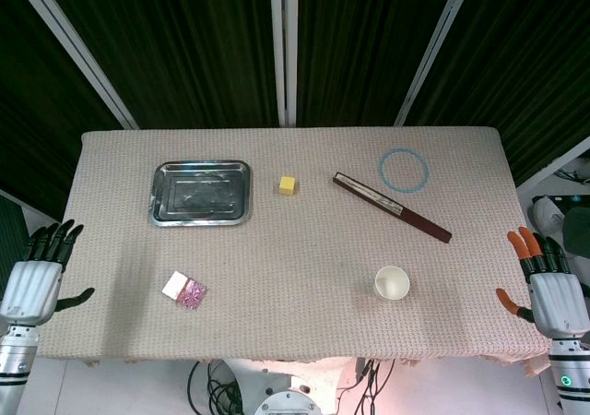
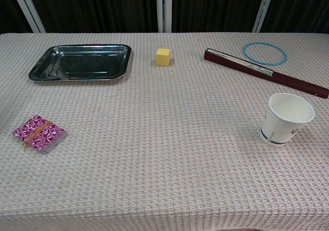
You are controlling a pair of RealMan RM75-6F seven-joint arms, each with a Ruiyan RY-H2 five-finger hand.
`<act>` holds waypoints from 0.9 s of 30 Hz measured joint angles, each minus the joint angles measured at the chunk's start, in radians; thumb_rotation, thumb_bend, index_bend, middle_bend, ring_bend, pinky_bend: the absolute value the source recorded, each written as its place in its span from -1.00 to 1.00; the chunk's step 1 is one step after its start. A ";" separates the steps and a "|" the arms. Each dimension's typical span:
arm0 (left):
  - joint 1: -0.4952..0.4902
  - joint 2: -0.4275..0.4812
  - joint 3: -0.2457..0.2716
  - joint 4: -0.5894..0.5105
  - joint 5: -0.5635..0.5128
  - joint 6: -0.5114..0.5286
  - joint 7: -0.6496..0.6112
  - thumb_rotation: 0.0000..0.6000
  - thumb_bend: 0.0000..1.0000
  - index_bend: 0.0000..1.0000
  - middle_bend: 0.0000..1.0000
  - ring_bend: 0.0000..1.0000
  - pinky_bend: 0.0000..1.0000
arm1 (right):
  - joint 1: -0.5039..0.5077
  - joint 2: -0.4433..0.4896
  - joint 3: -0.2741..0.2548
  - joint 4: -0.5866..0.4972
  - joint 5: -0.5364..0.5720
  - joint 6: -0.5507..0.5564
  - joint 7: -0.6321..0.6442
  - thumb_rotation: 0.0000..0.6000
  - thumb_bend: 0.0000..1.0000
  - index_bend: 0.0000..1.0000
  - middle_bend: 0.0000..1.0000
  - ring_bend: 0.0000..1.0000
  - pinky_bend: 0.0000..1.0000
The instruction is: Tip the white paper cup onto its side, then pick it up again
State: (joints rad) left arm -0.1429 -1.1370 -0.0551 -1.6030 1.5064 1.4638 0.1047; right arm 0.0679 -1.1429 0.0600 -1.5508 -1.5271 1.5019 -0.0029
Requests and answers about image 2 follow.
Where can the white paper cup blue print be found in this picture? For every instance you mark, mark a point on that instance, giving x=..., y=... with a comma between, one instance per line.
x=277, y=131

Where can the pink waffle-weave tablecloth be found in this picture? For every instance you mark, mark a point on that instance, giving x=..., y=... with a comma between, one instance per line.
x=159, y=143

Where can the yellow foam cube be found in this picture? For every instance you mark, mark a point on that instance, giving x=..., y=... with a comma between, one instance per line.
x=163, y=57

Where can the rectangular stainless steel tray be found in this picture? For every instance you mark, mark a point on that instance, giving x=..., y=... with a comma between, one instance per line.
x=84, y=64

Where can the dark pleated curtain panel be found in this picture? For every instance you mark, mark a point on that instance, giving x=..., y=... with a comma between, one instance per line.
x=218, y=7
x=10, y=10
x=300, y=7
x=97, y=7

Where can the dark red folded fan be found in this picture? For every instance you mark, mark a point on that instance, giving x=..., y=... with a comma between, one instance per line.
x=288, y=80

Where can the yellow rubber band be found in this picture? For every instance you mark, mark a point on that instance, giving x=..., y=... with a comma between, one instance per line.
x=38, y=131

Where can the white partition frame post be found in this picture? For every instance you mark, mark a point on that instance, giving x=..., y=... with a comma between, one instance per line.
x=164, y=7
x=264, y=10
x=28, y=10

